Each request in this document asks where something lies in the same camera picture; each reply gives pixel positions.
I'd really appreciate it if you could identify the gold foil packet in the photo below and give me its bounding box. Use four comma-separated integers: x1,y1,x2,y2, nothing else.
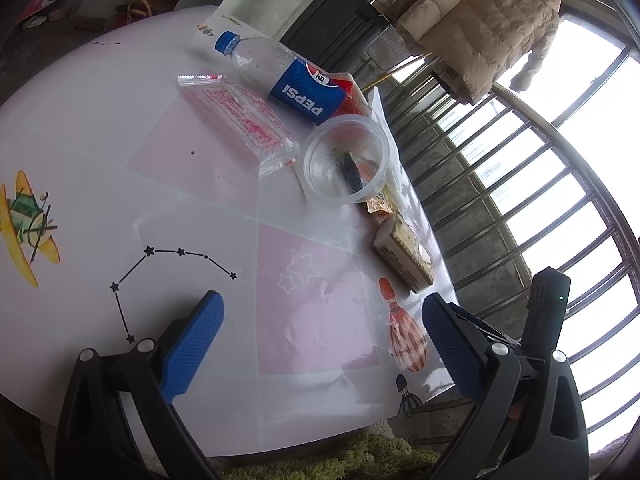
373,214,434,294

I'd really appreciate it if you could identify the clear red printed bag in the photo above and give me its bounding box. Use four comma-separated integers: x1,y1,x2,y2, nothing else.
177,74,299,178

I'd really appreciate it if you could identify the orange snack wrapper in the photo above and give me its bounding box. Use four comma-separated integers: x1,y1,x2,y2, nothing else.
366,186,397,219

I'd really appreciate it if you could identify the metal balcony railing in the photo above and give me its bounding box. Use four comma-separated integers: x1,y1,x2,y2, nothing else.
378,8,639,451

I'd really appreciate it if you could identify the yellow broom stick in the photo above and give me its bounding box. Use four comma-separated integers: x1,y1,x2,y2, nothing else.
367,52,432,88

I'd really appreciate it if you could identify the clear plastic cup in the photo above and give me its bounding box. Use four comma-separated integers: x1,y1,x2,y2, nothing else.
298,115,390,207

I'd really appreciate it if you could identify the Pepsi plastic bottle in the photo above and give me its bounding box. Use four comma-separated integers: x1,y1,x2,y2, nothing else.
214,30,347,125

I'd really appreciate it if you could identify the beige hanging down jacket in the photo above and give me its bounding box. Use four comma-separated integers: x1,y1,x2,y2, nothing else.
386,0,562,104

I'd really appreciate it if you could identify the green fuzzy sleeve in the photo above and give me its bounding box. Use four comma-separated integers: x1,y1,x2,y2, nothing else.
216,420,440,479

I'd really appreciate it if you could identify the pink patterned tablecloth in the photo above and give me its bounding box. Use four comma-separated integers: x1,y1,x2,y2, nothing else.
1,6,451,456

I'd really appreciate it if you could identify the black cabinet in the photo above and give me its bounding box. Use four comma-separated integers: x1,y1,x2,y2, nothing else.
281,0,395,74

